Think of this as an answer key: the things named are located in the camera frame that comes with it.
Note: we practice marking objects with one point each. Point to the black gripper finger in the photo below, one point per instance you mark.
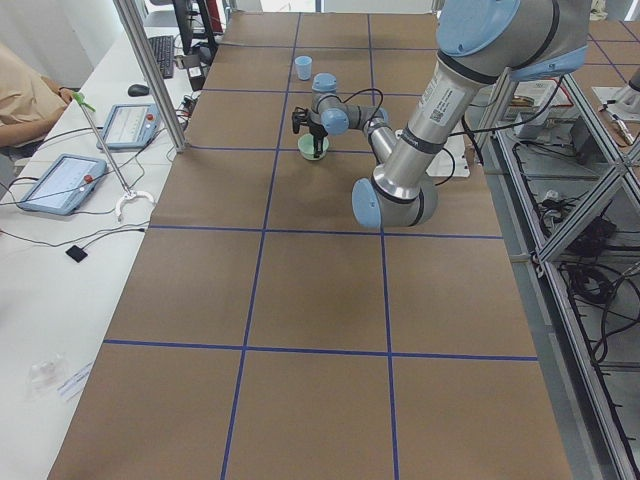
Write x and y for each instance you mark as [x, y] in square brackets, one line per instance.
[318, 147]

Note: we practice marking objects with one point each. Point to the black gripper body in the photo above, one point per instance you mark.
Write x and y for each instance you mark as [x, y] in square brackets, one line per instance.
[316, 132]

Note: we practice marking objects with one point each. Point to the mint green bowl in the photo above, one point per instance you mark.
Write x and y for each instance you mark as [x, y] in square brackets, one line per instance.
[307, 147]

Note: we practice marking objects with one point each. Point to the light blue plastic cup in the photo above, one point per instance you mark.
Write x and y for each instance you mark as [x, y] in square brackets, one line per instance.
[303, 66]

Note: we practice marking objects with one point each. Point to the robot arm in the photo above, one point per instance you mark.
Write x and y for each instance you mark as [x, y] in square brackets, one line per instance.
[477, 41]

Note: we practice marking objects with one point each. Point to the black keyboard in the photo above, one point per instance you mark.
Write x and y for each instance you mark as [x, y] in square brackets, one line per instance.
[163, 49]

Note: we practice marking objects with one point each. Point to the black computer mouse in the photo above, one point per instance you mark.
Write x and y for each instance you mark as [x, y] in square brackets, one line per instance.
[138, 90]

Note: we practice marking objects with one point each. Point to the far teach pendant tablet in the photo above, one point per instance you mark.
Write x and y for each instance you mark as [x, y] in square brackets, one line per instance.
[130, 126]

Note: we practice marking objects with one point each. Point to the teach pendant tablet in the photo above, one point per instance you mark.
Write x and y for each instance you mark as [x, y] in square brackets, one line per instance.
[130, 126]
[64, 186]

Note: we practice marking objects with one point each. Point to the reacher grabber stick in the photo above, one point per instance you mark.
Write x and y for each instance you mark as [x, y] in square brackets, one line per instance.
[129, 194]

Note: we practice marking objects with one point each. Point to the near teach pendant tablet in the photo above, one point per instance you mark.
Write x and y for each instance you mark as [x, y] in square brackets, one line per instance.
[64, 186]

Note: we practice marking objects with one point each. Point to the small black square pad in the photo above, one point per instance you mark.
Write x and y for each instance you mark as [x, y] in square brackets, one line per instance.
[76, 253]

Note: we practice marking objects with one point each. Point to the person in beige shirt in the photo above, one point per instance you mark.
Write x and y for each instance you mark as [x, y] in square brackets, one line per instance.
[31, 104]

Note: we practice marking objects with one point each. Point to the clear plastic bag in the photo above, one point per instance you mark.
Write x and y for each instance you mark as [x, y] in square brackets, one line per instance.
[54, 375]

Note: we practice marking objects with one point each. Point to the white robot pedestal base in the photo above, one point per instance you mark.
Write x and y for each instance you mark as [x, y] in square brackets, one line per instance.
[451, 161]

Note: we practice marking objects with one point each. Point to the aluminium frame post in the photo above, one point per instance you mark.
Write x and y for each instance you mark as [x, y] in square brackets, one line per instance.
[133, 26]

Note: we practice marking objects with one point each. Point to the aluminium frame cabinet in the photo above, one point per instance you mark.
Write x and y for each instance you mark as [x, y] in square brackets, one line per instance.
[570, 163]

